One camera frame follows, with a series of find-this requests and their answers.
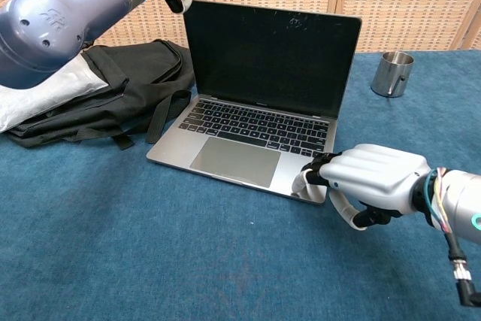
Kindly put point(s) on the black backpack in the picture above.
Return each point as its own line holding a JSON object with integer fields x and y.
{"x": 131, "y": 73}

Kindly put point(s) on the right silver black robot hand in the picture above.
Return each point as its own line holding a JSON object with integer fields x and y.
{"x": 372, "y": 174}

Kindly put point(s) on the silver laptop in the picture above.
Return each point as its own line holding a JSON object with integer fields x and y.
{"x": 263, "y": 61}

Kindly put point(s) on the stainless steel mug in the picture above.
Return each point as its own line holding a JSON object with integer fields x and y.
{"x": 391, "y": 76}

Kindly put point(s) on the grey padded pouch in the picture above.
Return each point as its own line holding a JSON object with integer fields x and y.
{"x": 45, "y": 99}

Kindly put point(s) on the blue table mat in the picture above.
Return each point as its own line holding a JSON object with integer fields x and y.
{"x": 150, "y": 231}

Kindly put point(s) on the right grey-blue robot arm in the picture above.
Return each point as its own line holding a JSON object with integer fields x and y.
{"x": 462, "y": 200}

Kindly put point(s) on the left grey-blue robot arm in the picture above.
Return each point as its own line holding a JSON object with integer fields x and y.
{"x": 56, "y": 24}

